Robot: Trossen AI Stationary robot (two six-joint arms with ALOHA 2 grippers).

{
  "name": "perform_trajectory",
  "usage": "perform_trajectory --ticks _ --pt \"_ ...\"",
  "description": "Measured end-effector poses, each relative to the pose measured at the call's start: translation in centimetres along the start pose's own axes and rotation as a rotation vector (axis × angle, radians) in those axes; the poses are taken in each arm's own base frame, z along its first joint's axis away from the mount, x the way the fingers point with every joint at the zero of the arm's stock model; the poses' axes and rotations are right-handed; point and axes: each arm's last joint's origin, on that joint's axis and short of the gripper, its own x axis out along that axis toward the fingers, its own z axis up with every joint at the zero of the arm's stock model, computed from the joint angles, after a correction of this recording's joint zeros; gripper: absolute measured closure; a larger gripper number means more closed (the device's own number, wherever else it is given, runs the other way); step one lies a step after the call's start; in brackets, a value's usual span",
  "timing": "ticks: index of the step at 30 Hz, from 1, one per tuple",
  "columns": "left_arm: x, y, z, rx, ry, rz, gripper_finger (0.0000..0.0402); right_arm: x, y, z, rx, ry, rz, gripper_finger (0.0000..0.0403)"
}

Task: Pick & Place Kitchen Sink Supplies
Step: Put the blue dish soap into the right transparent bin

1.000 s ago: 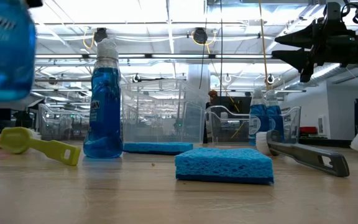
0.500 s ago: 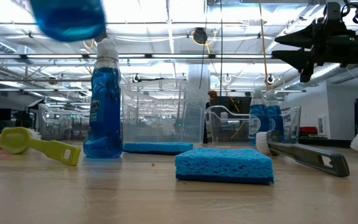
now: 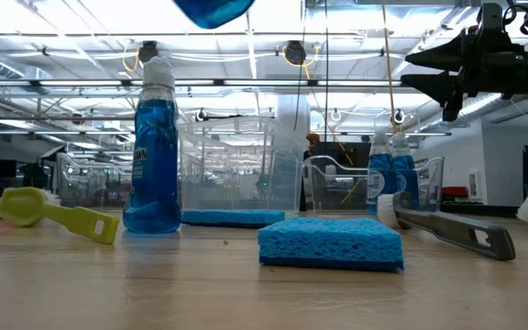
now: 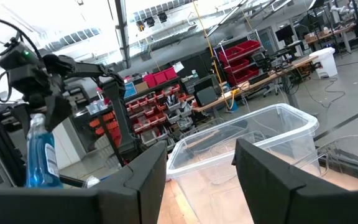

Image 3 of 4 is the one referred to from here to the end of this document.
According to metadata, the yellow hanging cable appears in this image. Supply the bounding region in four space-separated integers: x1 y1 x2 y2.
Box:
381 0 403 167

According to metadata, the yellow-green dish brush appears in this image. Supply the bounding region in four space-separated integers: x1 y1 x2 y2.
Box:
0 186 120 246

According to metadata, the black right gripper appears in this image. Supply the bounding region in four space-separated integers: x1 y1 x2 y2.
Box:
400 34 528 121

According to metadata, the white wall device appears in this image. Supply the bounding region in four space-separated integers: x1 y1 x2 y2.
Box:
468 170 481 199

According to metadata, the black coiled power cable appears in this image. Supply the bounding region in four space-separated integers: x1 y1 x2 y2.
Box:
323 0 331 143

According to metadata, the blue cellulose sponge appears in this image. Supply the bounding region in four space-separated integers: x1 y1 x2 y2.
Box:
181 209 287 229
257 216 405 272

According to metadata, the blue dish soap bottle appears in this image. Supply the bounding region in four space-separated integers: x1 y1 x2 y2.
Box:
173 0 257 30
367 130 397 215
391 132 421 211
122 55 182 234

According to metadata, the clear square plastic tub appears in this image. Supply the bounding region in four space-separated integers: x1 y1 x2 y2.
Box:
177 116 306 213

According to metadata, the red box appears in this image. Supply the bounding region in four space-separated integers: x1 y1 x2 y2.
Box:
442 186 470 199

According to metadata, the person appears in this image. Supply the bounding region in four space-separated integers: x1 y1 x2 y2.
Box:
303 132 323 161

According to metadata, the black office chair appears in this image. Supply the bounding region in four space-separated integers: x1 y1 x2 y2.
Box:
19 162 50 190

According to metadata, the clear plastic bin with handles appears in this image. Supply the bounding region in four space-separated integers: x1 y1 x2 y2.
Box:
302 155 445 215
56 152 132 208

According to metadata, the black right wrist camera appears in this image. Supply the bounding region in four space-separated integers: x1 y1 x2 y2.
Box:
477 3 506 45

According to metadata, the grey dish brush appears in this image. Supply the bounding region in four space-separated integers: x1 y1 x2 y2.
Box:
377 191 517 262

